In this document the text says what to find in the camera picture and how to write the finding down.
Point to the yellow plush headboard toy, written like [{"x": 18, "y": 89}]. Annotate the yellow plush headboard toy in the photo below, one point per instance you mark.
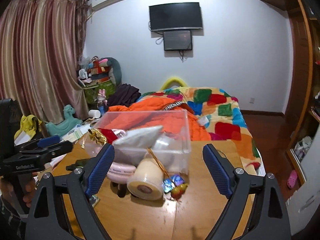
[{"x": 173, "y": 81}]

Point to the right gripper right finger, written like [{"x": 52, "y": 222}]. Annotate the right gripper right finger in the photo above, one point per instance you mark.
[{"x": 268, "y": 218}]

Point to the pink macaron-shaped case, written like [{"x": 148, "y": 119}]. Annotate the pink macaron-shaped case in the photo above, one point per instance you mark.
[{"x": 119, "y": 173}]

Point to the clear plastic storage bin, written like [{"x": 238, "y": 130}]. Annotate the clear plastic storage bin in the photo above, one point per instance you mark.
[{"x": 172, "y": 150}]

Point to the pink croc shoe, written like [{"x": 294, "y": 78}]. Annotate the pink croc shoe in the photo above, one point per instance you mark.
[{"x": 292, "y": 179}]

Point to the small gold red apple ornament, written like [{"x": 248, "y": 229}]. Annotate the small gold red apple ornament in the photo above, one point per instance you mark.
[{"x": 177, "y": 192}]

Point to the teal rocking horse toy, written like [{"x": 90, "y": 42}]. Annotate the teal rocking horse toy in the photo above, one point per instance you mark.
[{"x": 67, "y": 125}]

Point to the pink striped curtain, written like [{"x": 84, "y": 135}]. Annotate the pink striped curtain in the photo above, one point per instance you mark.
[{"x": 41, "y": 44}]

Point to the wooden bookshelf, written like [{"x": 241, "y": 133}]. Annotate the wooden bookshelf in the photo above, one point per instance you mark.
[{"x": 300, "y": 116}]

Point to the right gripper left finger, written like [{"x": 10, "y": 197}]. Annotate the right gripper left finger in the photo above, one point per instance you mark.
[{"x": 48, "y": 218}]

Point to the small wall monitor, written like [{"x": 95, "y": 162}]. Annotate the small wall monitor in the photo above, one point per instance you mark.
[{"x": 177, "y": 40}]

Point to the large wall television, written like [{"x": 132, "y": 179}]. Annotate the large wall television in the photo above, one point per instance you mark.
[{"x": 172, "y": 16}]

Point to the colourful patchwork blanket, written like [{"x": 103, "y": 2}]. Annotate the colourful patchwork blanket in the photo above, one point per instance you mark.
[{"x": 220, "y": 115}]

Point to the dark purple garment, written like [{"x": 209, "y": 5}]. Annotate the dark purple garment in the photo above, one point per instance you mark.
[{"x": 125, "y": 95}]

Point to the white drawstring cloth bag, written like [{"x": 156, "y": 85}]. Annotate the white drawstring cloth bag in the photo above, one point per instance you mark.
[{"x": 132, "y": 147}]

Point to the white storage drawer unit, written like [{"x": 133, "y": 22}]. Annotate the white storage drawer unit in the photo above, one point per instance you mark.
[{"x": 305, "y": 201}]

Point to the dark green spray bottle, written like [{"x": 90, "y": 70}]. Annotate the dark green spray bottle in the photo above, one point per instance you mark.
[{"x": 78, "y": 164}]

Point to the yellow cloth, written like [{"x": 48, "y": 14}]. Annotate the yellow cloth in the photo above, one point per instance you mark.
[{"x": 30, "y": 125}]

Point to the pile of toys and boxes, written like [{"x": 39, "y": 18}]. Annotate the pile of toys and boxes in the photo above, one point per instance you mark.
[{"x": 97, "y": 74}]

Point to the blue foil packet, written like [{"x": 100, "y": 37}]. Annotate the blue foil packet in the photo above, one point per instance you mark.
[{"x": 169, "y": 183}]

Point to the orange down jacket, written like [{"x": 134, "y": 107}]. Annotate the orange down jacket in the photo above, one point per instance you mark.
[{"x": 169, "y": 113}]

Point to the red pouch with gold trim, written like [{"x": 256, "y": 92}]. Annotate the red pouch with gold trim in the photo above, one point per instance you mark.
[{"x": 102, "y": 136}]

